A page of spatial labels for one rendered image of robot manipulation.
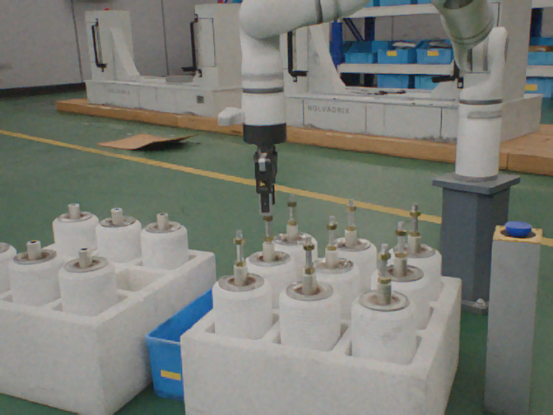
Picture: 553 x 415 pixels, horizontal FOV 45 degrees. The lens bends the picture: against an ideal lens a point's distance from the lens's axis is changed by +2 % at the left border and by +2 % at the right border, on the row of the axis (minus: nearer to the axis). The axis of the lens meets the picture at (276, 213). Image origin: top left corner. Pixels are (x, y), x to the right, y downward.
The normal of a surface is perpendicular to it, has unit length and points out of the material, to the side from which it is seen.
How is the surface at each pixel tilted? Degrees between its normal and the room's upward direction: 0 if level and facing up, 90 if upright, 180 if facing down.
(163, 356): 92
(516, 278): 90
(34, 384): 90
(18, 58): 90
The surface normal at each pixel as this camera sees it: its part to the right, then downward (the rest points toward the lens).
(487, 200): 0.01, 0.27
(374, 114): -0.70, 0.22
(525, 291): -0.38, 0.26
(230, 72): 0.71, 0.17
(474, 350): -0.03, -0.96
